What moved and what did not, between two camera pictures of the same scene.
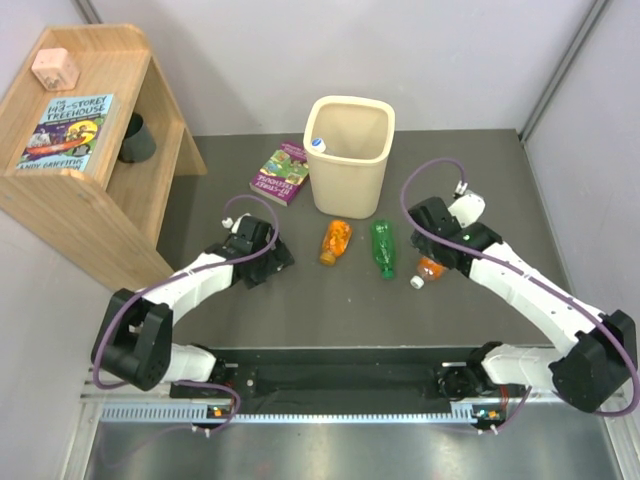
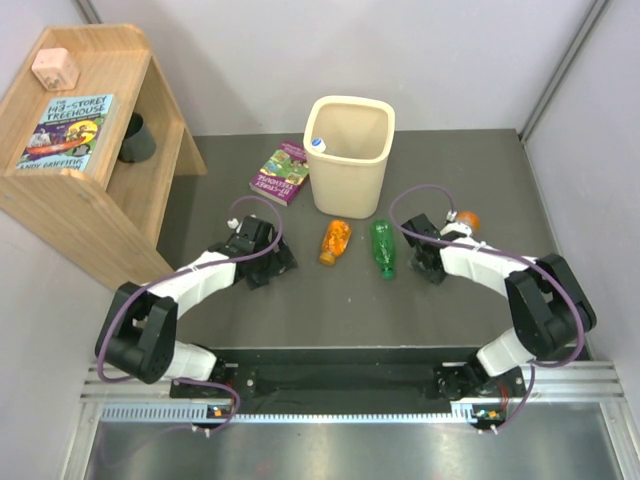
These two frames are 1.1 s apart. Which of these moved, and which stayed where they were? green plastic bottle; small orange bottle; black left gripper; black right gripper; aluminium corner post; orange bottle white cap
Moved: orange bottle white cap; black right gripper
Stayed: green plastic bottle; small orange bottle; aluminium corner post; black left gripper
